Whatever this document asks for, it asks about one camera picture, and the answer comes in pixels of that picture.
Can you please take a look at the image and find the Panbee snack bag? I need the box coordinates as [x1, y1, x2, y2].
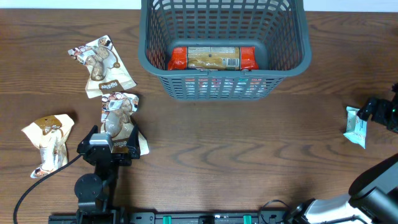
[68, 35, 136, 98]
[101, 92, 139, 153]

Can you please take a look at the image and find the orange cracker package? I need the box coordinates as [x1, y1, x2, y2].
[167, 47, 259, 71]

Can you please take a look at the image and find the light blue snack packet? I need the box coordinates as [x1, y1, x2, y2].
[343, 106, 367, 149]

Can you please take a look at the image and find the beige snack bag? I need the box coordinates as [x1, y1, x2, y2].
[22, 114, 75, 179]

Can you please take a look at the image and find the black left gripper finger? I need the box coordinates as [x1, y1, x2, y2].
[76, 125, 98, 154]
[126, 126, 141, 157]

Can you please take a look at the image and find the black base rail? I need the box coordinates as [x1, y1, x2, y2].
[48, 210, 294, 224]

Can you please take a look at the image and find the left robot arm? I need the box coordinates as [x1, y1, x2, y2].
[74, 126, 132, 224]

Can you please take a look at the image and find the grey plastic basket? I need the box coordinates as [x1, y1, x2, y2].
[138, 0, 312, 101]

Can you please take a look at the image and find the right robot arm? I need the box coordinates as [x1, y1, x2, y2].
[116, 88, 397, 223]

